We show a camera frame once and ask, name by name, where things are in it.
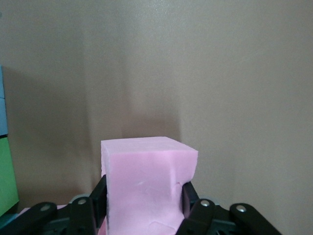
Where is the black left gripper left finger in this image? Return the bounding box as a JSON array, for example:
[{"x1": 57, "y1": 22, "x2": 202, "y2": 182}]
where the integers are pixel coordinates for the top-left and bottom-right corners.
[{"x1": 0, "y1": 174, "x2": 108, "y2": 235}]

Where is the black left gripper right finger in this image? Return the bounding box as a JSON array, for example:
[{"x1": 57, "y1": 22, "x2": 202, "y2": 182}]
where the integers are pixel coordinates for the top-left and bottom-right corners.
[{"x1": 176, "y1": 181, "x2": 283, "y2": 235}]

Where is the pink foam cube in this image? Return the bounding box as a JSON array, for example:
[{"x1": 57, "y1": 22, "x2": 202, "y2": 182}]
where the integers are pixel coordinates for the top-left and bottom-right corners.
[
  {"x1": 97, "y1": 219, "x2": 110, "y2": 235},
  {"x1": 100, "y1": 136, "x2": 199, "y2": 235}
]

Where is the green foam cube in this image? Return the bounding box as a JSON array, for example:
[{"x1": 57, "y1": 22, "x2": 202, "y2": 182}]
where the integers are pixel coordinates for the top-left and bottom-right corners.
[{"x1": 0, "y1": 136, "x2": 20, "y2": 217}]

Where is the blue foam cube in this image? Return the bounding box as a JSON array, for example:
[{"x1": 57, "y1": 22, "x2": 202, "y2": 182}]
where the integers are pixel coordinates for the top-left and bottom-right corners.
[{"x1": 0, "y1": 64, "x2": 8, "y2": 136}]

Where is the brown table mat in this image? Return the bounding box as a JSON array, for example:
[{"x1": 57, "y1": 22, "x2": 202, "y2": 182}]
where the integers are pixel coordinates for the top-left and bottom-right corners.
[{"x1": 0, "y1": 0, "x2": 313, "y2": 235}]

